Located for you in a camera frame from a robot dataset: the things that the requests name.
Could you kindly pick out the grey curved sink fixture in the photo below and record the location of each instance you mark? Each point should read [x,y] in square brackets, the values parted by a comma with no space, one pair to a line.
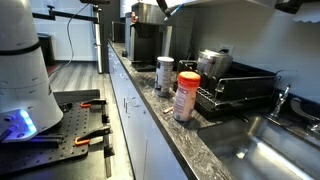
[301,111]

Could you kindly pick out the black stereo camera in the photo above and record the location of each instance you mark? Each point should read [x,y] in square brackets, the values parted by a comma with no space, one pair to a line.
[95,1]

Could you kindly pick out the black dish rack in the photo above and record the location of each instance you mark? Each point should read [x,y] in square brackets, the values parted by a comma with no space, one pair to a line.
[240,90]

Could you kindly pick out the blue marker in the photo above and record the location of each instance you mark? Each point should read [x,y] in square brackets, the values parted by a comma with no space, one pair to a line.
[174,11]

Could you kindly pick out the chrome sink faucet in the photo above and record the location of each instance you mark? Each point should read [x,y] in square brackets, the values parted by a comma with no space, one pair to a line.
[280,100]

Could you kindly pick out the black paper towel dispenser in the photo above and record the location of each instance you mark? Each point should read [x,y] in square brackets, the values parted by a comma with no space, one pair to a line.
[300,8]

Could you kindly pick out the black trash bin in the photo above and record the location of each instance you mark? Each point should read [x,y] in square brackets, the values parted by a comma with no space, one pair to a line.
[47,48]

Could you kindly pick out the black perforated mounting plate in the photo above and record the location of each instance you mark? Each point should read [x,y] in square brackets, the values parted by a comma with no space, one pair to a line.
[50,140]

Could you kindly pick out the white canister with blue label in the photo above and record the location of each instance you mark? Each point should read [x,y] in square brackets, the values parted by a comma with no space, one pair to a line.
[165,76]

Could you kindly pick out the stainless steel pot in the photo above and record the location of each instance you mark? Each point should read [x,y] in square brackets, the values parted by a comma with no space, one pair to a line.
[213,63]

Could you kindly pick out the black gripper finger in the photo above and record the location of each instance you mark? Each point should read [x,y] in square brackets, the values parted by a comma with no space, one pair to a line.
[163,7]

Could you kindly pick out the stainless steel refrigerator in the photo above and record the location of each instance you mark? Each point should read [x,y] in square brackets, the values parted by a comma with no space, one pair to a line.
[106,40]

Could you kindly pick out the black box appliance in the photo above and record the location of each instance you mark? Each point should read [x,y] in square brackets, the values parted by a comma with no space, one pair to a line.
[117,31]

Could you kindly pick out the stainless steel sink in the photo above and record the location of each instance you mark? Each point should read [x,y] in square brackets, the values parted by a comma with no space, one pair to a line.
[260,150]

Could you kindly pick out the black clamp with orange grip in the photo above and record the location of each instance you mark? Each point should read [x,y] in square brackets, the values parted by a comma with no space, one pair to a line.
[93,133]
[95,101]

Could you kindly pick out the white wall cabinet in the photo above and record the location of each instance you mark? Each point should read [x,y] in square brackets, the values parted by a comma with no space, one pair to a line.
[216,2]

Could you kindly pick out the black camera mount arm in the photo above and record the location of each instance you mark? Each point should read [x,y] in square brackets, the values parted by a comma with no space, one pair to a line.
[66,16]

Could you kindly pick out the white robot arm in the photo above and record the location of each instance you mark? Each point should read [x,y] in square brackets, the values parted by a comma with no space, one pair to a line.
[23,83]

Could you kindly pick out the white wall outlet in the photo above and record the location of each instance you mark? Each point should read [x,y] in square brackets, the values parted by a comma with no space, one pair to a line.
[226,49]

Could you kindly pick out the black coffee maker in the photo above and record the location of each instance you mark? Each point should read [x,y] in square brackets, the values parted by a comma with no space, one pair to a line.
[146,33]

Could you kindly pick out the creamer bottle with orange lid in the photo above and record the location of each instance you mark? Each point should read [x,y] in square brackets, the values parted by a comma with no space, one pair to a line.
[185,96]

